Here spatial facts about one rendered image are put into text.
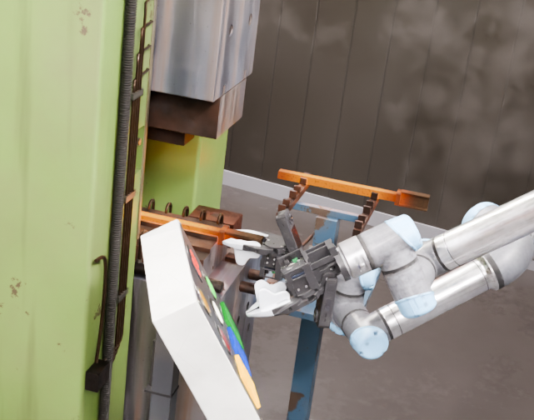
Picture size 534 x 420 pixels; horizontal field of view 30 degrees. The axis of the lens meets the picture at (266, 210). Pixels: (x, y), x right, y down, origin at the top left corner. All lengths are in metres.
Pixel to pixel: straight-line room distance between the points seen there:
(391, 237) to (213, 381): 0.46
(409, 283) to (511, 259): 0.42
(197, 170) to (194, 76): 0.55
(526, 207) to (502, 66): 2.95
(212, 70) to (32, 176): 0.43
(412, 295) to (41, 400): 0.82
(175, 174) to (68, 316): 0.68
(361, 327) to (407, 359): 1.82
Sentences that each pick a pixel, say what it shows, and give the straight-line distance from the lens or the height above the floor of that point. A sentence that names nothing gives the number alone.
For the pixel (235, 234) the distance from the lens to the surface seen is 2.35.
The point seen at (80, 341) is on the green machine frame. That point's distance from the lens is 2.09.
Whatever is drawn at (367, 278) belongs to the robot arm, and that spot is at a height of 0.98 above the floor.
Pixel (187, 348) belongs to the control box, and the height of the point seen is 1.11.
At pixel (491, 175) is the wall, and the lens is 5.03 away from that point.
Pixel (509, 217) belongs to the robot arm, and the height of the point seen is 1.27.
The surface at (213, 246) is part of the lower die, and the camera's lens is 2.33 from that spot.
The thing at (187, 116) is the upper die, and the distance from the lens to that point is 2.17.
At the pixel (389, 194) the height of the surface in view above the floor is 0.98.
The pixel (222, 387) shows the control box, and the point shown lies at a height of 1.04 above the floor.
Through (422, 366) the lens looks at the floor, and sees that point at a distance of 4.01.
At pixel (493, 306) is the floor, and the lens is 4.64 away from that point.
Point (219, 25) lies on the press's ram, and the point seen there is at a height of 1.53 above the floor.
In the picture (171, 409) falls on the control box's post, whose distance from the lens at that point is 1.90.
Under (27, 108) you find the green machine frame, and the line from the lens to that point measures 1.95.
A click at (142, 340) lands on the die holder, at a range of 2.38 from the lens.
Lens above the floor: 1.94
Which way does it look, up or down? 22 degrees down
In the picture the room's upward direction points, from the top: 7 degrees clockwise
